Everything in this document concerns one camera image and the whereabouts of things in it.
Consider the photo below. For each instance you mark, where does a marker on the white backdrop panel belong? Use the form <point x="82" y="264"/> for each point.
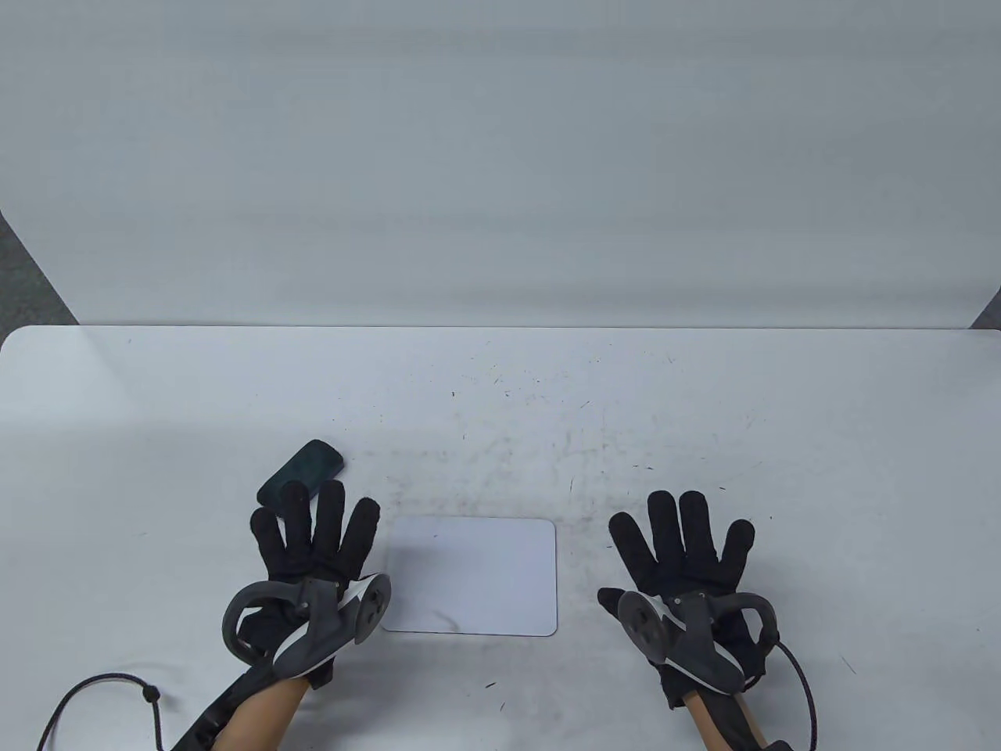
<point x="500" y="156"/>

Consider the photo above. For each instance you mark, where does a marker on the person's right hand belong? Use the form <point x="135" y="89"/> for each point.
<point x="688" y="563"/>

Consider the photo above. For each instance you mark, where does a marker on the person's left forearm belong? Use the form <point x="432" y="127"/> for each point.
<point x="258" y="720"/>

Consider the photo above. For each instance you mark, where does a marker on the grey white right hand controller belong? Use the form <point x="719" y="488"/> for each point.
<point x="704" y="657"/>

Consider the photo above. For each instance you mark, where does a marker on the blue whiteboard eraser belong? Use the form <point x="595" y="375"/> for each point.
<point x="301" y="469"/>

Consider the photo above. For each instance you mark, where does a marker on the person's left hand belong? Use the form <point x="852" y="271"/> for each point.
<point x="313" y="555"/>

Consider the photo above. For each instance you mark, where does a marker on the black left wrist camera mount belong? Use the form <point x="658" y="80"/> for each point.
<point x="211" y="716"/>

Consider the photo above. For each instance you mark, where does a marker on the person's right forearm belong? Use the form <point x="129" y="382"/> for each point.
<point x="723" y="724"/>

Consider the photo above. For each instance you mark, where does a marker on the small white whiteboard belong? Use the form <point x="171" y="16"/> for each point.
<point x="469" y="575"/>

